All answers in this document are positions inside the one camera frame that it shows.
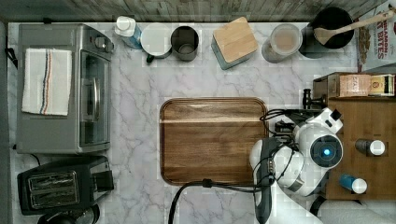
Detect striped white dish towel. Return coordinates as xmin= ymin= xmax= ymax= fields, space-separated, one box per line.
xmin=21 ymin=49 xmax=73 ymax=116

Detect dark grey cup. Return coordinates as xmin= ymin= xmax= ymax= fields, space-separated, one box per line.
xmin=171 ymin=26 xmax=199 ymax=62

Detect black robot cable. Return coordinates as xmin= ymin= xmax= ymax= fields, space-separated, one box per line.
xmin=167 ymin=178 xmax=262 ymax=224

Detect white mug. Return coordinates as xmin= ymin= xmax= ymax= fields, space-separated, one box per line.
xmin=141 ymin=22 xmax=172 ymax=63

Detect white capped blue bottle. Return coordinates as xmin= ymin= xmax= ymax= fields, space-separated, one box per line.
xmin=114 ymin=16 xmax=142 ymax=49

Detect black toaster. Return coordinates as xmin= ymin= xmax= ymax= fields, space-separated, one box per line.
xmin=17 ymin=156 xmax=114 ymax=216

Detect glass jar with lid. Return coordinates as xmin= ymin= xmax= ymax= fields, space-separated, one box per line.
xmin=262 ymin=23 xmax=303 ymax=63

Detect black drawer handle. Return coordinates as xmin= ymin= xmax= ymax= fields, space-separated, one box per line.
xmin=303 ymin=89 xmax=327 ymax=109

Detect black round appliance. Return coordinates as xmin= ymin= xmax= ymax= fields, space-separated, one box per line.
xmin=36 ymin=204 xmax=100 ymax=224

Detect silver toaster oven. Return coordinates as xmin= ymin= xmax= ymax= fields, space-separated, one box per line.
xmin=16 ymin=23 xmax=114 ymax=154

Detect white paper towel roll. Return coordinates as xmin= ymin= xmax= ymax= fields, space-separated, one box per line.
xmin=310 ymin=196 xmax=395 ymax=224

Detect wooden cutting board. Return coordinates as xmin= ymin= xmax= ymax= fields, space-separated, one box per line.
xmin=159 ymin=97 xmax=268 ymax=186

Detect black utensil pot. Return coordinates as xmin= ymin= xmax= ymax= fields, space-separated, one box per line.
xmin=299 ymin=7 xmax=354 ymax=59

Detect blue shaker white cap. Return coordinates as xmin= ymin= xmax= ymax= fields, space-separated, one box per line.
xmin=339 ymin=174 xmax=368 ymax=194

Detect wooden drawer cabinet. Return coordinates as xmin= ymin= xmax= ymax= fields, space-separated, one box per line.
xmin=313 ymin=73 xmax=396 ymax=201

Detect wooden lid blue box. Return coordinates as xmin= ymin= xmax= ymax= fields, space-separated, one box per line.
xmin=211 ymin=17 xmax=258 ymax=70

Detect cereal box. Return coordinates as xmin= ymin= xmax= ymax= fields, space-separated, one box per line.
xmin=357 ymin=17 xmax=396 ymax=73

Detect grey shaker white cap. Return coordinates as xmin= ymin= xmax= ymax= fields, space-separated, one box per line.
xmin=355 ymin=139 xmax=386 ymax=156

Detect wooden spoon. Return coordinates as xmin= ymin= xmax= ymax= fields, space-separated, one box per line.
xmin=314 ymin=8 xmax=395 ymax=45

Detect pink tea box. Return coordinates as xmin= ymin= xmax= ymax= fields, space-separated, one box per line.
xmin=339 ymin=74 xmax=371 ymax=97

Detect yellow tea box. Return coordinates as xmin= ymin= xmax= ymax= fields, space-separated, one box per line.
xmin=369 ymin=74 xmax=395 ymax=96

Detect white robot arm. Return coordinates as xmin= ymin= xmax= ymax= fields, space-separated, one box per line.
xmin=249 ymin=107 xmax=343 ymax=224

